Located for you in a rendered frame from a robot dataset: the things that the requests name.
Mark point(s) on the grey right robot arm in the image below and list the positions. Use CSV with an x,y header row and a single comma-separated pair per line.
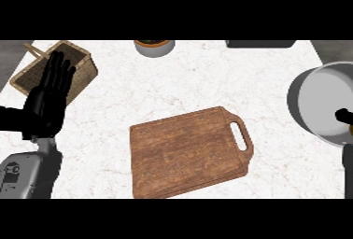
x,y
349,174

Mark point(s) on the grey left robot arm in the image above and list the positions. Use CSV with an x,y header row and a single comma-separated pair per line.
x,y
26,174

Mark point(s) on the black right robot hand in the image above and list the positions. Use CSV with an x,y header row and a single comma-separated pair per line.
x,y
346,116

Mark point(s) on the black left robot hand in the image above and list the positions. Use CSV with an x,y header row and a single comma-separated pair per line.
x,y
46,105

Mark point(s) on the brown wicker basket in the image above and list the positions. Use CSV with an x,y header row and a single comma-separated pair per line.
x,y
83,67

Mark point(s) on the grey metal pot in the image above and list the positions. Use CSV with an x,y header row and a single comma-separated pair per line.
x,y
317,99

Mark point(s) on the dark grey flat appliance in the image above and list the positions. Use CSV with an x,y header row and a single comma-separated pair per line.
x,y
260,43

